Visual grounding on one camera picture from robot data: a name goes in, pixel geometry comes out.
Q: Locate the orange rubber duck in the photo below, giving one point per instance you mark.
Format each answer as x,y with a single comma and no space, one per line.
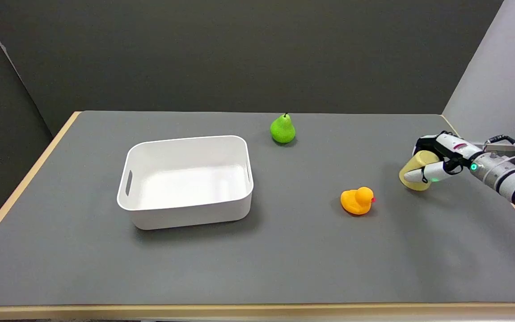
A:
357,201

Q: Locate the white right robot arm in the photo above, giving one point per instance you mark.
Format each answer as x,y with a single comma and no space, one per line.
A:
514,181

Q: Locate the white plastic box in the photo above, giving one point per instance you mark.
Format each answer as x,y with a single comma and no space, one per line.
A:
186,181

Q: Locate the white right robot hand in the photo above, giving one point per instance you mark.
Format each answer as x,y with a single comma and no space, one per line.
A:
447,152

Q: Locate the yellow cup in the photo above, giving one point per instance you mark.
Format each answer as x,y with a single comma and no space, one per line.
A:
417,171

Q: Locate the green pear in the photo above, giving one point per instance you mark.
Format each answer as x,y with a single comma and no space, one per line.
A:
282,129

